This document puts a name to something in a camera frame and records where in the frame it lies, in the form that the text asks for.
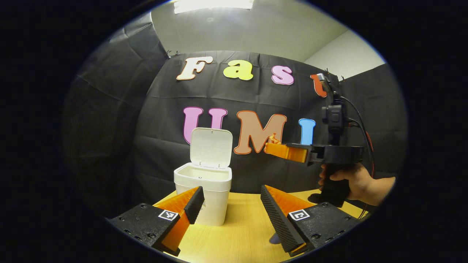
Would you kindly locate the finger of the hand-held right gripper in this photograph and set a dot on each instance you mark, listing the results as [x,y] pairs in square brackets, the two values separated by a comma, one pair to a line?
[289,152]

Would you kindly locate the orange paper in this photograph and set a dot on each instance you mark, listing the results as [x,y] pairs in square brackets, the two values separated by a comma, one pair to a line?
[273,139]

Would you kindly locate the black backdrop cloth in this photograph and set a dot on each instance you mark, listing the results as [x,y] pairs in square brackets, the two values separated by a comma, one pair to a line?
[109,128]

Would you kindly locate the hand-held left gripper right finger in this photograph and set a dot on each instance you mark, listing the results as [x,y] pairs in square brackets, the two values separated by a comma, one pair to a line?
[276,219]

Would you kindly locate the wooden desktop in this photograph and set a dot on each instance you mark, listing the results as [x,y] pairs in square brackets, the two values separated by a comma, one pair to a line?
[241,226]

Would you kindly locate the white desktop garbage bin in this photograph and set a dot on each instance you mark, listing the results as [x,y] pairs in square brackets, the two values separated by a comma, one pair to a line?
[208,175]

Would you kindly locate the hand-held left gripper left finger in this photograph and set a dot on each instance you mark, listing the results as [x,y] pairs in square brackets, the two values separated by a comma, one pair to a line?
[194,204]

